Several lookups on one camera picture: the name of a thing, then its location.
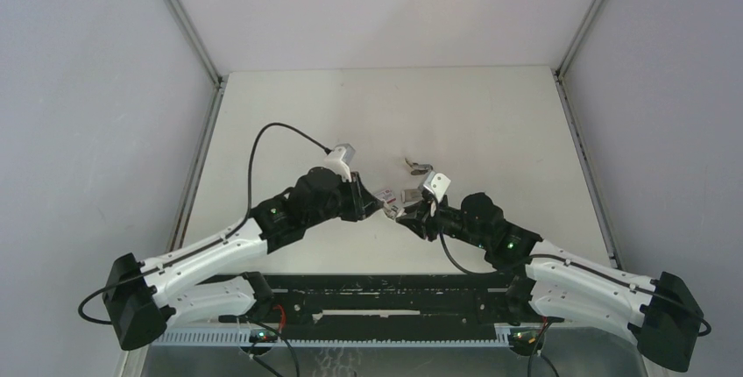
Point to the beige mini stapler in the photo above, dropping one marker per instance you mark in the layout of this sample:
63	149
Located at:
393	211

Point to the red white staple box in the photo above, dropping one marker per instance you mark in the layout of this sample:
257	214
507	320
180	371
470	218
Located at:
386	195

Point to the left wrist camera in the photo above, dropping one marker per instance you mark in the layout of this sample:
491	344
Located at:
338	161

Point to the left aluminium frame post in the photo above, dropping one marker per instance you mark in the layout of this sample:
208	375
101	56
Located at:
192	38

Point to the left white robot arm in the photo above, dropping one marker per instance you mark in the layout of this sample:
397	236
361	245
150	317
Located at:
144	297

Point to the right green circuit board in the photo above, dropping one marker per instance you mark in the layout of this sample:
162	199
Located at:
524	337

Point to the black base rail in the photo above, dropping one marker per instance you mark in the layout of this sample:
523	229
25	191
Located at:
392	305

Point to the right aluminium frame post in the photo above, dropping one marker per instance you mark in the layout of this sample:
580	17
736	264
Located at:
561	80

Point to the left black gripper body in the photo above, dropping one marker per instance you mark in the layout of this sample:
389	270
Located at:
343	202

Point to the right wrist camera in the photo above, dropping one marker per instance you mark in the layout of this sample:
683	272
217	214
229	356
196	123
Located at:
435	185

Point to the green circuit board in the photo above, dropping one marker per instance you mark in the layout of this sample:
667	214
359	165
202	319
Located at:
263	337
524	337

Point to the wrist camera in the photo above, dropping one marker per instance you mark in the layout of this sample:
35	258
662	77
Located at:
338	161
435	185

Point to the aluminium frame post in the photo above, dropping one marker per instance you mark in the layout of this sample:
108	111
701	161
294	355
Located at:
561	80
192	38

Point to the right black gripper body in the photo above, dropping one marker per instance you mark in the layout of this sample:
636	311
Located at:
449	222

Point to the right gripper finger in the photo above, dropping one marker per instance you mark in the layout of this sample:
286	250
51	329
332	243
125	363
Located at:
418	225
420	209

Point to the left green circuit board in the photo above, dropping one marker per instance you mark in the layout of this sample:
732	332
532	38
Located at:
263	337

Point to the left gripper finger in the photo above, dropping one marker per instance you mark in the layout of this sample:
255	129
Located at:
360	195
365	209

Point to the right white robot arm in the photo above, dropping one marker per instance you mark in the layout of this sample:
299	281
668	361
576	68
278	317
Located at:
660	316

